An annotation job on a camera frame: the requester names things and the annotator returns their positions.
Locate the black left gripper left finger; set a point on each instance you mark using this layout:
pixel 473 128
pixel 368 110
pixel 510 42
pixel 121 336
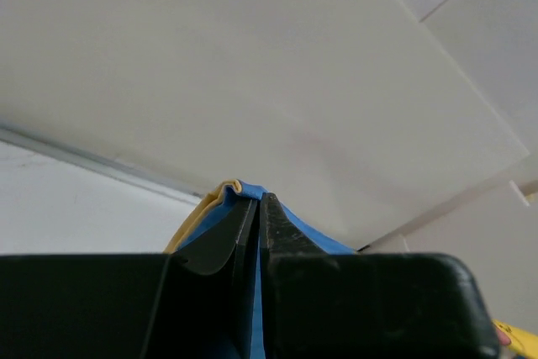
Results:
pixel 213 287

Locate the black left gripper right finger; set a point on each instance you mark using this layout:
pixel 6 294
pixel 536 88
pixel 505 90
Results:
pixel 280 235

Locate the blue Pikachu placemat cloth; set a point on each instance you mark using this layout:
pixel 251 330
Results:
pixel 219 202

